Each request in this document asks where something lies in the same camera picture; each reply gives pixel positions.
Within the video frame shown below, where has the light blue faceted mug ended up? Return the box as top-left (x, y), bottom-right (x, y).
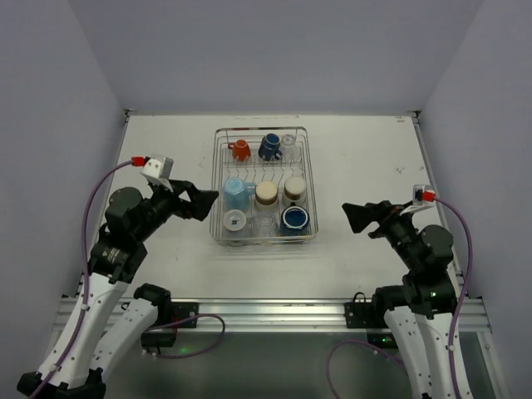
top-left (223, 178), bottom-right (256, 213)

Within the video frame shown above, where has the pale blue white cup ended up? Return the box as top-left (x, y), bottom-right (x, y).
top-left (222, 209), bottom-right (249, 239)

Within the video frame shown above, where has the dark blue mug front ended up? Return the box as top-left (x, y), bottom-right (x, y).
top-left (280, 205), bottom-right (310, 236)

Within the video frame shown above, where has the cream brown cup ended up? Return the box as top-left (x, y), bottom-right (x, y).
top-left (254, 180), bottom-right (278, 210)
top-left (283, 176), bottom-right (307, 205)

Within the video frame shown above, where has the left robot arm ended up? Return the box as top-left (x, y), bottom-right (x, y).
top-left (17, 180), bottom-right (219, 398)

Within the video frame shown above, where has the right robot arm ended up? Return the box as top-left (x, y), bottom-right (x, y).
top-left (342, 193), bottom-right (473, 398)

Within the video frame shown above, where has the orange cup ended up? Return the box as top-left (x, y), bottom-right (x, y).
top-left (228, 139), bottom-right (251, 162)

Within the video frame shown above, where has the dark blue cup rear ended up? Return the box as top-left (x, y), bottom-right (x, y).
top-left (258, 133), bottom-right (282, 161)

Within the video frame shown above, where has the clear glass rear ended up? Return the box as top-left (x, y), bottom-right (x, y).
top-left (279, 134), bottom-right (299, 162)

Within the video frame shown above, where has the right black controller box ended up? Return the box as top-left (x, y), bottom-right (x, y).
top-left (367, 331), bottom-right (397, 349)

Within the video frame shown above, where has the black controller box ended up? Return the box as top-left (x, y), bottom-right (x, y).
top-left (367, 331), bottom-right (397, 349)
top-left (140, 331), bottom-right (177, 354)

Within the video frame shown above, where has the left black controller box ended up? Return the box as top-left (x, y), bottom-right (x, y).
top-left (140, 331), bottom-right (177, 354)

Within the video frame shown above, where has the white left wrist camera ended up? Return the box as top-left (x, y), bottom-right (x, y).
top-left (140, 155), bottom-right (174, 188)

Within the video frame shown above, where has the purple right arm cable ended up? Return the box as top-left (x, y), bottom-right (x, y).
top-left (423, 190), bottom-right (475, 399)

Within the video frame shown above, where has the wire dish rack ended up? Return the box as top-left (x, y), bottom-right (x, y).
top-left (210, 126), bottom-right (318, 245)

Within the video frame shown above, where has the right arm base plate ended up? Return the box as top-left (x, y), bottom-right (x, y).
top-left (343, 292), bottom-right (387, 329)

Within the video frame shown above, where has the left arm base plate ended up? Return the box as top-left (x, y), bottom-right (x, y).
top-left (167, 302), bottom-right (200, 329)

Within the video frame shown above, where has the aluminium mounting rail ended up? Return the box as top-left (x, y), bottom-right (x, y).
top-left (52, 298), bottom-right (491, 333)

